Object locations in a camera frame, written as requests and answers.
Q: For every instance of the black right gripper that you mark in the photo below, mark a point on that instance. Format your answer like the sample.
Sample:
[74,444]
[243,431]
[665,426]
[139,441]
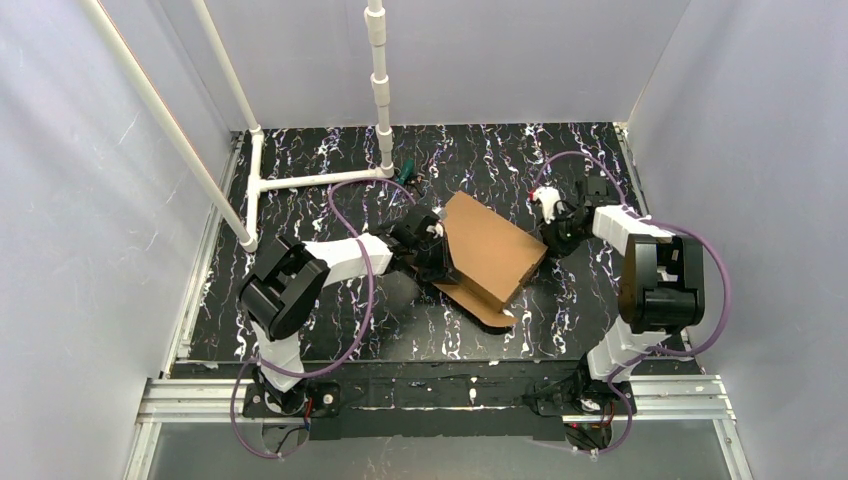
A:
[559,235]

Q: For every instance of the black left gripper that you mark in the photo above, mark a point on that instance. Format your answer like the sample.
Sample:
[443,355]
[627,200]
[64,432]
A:
[437,258]

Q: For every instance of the brown cardboard box sheet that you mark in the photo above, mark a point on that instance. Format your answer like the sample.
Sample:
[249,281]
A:
[494,259]

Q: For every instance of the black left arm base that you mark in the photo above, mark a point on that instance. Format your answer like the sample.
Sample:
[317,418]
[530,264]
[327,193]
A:
[306,399]

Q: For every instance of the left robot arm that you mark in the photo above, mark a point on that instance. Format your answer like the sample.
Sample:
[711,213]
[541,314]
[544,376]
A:
[280,291]

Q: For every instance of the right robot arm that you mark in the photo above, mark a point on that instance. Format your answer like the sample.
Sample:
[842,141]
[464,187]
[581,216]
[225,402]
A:
[661,286]

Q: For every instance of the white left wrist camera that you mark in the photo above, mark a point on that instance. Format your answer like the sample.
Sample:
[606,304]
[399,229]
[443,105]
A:
[435,229]

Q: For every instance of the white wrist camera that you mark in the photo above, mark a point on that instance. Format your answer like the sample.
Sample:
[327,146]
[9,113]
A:
[548,199]
[435,229]

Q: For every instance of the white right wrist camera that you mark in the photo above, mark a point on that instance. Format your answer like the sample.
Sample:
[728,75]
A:
[548,199]

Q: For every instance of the green handled screwdriver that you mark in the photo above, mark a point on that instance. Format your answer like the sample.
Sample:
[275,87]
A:
[407,173]

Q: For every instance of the aluminium rail frame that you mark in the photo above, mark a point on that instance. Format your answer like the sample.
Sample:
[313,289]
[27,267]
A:
[432,393]

